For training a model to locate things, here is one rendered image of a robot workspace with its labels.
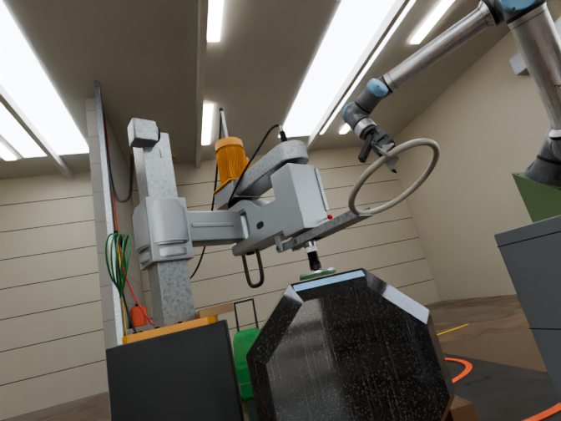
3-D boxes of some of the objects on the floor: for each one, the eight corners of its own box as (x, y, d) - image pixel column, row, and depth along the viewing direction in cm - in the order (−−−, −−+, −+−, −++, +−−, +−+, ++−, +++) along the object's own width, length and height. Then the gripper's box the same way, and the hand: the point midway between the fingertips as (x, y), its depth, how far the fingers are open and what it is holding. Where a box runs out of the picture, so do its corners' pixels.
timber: (482, 431, 152) (473, 403, 155) (459, 438, 151) (449, 409, 154) (447, 411, 181) (439, 388, 184) (427, 418, 179) (419, 393, 183)
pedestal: (109, 530, 145) (96, 351, 164) (146, 464, 208) (133, 340, 226) (259, 480, 158) (230, 319, 176) (251, 433, 220) (230, 317, 239)
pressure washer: (243, 393, 332) (228, 304, 355) (277, 385, 330) (260, 296, 353) (235, 404, 298) (218, 305, 321) (272, 396, 296) (253, 296, 319)
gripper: (373, 112, 137) (403, 143, 127) (382, 137, 154) (410, 166, 143) (356, 125, 139) (384, 157, 129) (367, 149, 155) (392, 178, 145)
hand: (391, 166), depth 137 cm, fingers open, 14 cm apart
